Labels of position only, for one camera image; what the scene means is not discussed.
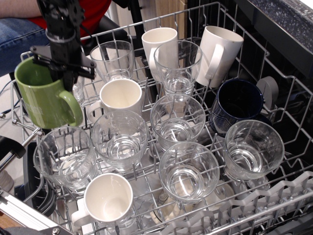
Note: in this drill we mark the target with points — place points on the white mug back centre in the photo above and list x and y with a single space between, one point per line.
151 40

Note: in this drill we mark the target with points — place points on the white mug back right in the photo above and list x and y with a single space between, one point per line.
219 47

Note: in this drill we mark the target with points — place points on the black chair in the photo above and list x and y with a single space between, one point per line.
105 24

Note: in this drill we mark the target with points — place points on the clear glass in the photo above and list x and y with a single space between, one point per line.
66 157
252 149
114 60
176 118
120 138
188 172
178 65
78 90

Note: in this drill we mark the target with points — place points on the person in red shirt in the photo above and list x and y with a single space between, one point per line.
22 26

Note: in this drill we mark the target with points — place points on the clear glass centre left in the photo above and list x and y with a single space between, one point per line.
120 138

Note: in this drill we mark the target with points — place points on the clear glass front left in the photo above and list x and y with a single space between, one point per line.
66 157

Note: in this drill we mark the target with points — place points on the dark blue mug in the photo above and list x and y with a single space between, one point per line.
236 100

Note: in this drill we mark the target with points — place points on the white mug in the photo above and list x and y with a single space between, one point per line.
119 94
108 199
151 40
219 47

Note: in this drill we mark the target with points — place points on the clear glass back middle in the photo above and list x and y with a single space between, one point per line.
114 60

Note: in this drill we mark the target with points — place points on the clear glass front centre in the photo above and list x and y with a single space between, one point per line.
188 172

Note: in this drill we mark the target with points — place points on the grey plastic rack roller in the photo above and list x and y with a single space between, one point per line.
269 89

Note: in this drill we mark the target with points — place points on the clear glass back left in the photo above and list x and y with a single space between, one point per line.
78 90

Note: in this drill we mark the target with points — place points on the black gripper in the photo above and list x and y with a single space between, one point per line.
64 59

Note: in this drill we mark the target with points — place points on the green ceramic mug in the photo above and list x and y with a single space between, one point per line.
47 102

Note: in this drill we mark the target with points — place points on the white mug front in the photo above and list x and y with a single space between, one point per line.
108 199

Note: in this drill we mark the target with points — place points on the black clamp with metal screw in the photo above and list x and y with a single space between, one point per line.
16 149

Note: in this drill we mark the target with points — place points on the clear glass back right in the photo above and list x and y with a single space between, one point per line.
178 65

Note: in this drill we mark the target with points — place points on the dark speckled countertop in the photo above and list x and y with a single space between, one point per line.
287 25

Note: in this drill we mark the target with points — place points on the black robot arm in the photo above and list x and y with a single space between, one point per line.
63 18

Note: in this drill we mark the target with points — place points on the grey wire dishwasher rack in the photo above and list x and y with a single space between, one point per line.
271 204

